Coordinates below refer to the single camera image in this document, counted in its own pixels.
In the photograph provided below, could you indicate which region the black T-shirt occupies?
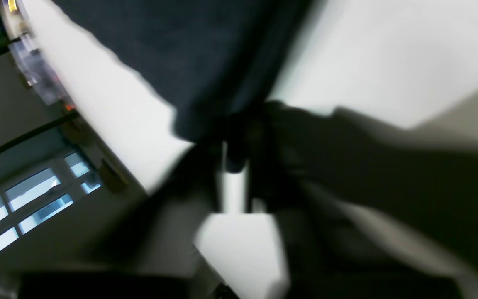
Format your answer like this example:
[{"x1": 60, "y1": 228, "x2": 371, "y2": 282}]
[{"x1": 54, "y1": 0, "x2": 311, "y2": 142}]

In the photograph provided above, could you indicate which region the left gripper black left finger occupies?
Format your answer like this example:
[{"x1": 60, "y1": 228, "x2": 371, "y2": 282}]
[{"x1": 90, "y1": 142, "x2": 223, "y2": 274}]

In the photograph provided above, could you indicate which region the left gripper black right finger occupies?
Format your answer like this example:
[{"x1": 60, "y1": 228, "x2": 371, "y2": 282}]
[{"x1": 247, "y1": 102, "x2": 478, "y2": 299}]

